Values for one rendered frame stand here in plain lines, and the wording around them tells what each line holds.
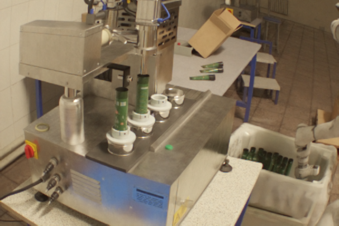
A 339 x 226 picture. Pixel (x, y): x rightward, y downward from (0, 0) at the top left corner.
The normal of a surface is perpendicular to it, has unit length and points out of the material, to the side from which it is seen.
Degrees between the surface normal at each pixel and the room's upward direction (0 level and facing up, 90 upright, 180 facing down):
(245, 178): 0
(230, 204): 0
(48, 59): 90
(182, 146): 0
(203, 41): 90
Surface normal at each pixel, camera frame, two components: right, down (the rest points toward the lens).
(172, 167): 0.07, -0.91
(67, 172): -0.39, 0.33
